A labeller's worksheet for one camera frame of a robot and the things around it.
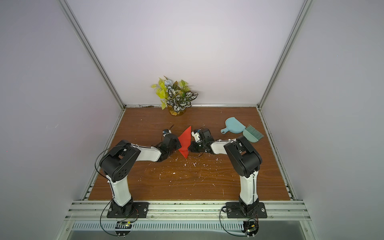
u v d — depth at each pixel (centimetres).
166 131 89
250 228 70
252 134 103
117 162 51
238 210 70
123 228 72
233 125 108
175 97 95
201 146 83
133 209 70
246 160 51
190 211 74
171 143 78
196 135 91
